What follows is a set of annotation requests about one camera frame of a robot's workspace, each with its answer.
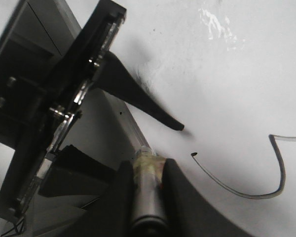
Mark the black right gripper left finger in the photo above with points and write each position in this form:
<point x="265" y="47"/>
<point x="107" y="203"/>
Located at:
<point x="109" y="216"/>

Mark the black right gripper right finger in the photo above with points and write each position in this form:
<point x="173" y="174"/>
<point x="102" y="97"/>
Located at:
<point x="189" y="214"/>

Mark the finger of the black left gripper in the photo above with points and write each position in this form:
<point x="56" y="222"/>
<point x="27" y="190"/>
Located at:
<point x="135" y="93"/>

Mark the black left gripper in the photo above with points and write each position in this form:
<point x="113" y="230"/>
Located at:
<point x="40" y="95"/>

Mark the white black whiteboard marker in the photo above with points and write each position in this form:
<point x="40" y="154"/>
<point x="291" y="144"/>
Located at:
<point x="148" y="214"/>

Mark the white whiteboard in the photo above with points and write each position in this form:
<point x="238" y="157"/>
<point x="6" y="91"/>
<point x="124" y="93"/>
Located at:
<point x="226" y="69"/>

